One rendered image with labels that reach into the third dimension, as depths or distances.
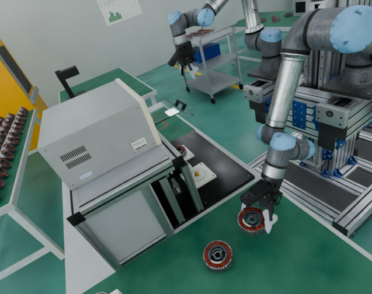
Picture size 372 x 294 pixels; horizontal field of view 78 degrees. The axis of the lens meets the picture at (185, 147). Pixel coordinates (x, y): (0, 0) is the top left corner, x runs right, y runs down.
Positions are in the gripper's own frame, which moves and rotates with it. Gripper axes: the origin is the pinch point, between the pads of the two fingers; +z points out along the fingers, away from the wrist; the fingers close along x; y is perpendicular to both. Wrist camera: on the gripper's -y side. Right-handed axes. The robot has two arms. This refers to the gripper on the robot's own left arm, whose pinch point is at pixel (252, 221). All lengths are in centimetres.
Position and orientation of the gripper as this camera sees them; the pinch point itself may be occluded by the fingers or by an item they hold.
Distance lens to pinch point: 95.4
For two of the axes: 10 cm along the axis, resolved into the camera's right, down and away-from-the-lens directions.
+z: -1.7, 9.3, 3.4
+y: 8.3, -0.5, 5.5
